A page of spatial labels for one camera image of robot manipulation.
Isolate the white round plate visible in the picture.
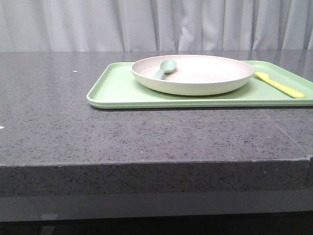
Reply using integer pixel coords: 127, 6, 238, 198
132, 54, 254, 96

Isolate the teal green spoon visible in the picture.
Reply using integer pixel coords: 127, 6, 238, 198
153, 60, 177, 80

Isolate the yellow plastic fork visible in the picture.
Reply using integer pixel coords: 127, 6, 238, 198
253, 71, 306, 98

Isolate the white curtain backdrop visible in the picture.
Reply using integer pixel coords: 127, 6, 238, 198
0, 0, 313, 52

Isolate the light green tray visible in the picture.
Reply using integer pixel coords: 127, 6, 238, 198
87, 61, 313, 109

